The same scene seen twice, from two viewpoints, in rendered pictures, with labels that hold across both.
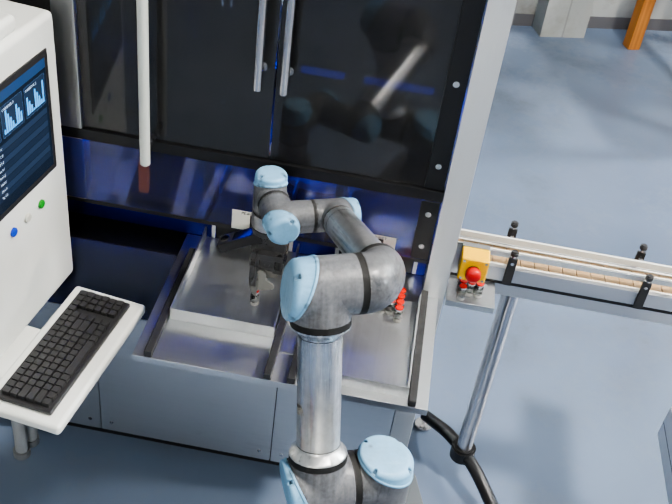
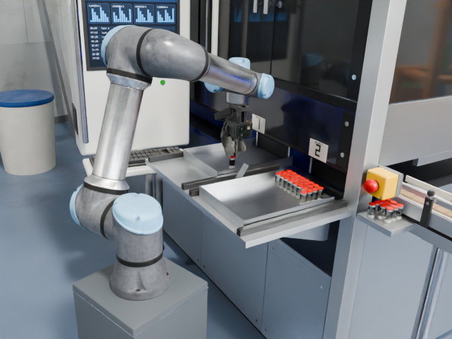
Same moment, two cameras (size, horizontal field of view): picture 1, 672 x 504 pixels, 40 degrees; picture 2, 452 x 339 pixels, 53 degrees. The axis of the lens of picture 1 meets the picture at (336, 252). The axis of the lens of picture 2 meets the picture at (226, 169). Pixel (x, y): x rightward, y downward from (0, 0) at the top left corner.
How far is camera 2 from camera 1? 1.66 m
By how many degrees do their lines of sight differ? 49
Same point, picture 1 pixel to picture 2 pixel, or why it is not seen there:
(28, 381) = not seen: hidden behind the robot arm
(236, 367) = (177, 180)
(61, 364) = not seen: hidden behind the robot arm
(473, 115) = (376, 23)
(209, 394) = (238, 261)
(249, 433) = (253, 302)
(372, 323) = (283, 199)
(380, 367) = (252, 214)
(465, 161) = (370, 70)
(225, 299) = (220, 161)
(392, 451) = (143, 204)
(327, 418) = (103, 146)
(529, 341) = not seen: outside the picture
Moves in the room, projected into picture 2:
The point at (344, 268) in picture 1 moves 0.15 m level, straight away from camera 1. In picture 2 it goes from (138, 29) to (192, 27)
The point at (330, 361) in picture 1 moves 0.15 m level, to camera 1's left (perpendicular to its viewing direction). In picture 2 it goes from (114, 99) to (93, 88)
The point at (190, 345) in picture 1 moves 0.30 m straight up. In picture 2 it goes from (173, 166) to (173, 86)
